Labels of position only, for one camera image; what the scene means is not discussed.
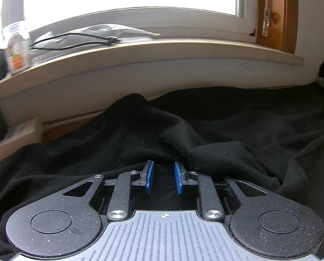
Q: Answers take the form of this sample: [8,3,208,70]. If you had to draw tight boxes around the black trousers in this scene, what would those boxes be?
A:
[0,83,324,260]

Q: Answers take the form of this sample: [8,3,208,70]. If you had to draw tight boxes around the wooden window sill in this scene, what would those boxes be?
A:
[0,38,305,99]

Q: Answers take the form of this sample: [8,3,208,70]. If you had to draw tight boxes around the clear plastic bag on sill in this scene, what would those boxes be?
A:
[31,24,159,51]

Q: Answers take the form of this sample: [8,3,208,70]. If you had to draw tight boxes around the clear bottle orange label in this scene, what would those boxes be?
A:
[3,21,31,76]

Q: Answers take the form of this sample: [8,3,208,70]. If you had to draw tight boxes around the black cable on sill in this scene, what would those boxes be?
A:
[30,32,121,51]

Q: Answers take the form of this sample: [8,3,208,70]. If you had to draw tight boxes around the white window frame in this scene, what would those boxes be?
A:
[1,0,258,42]

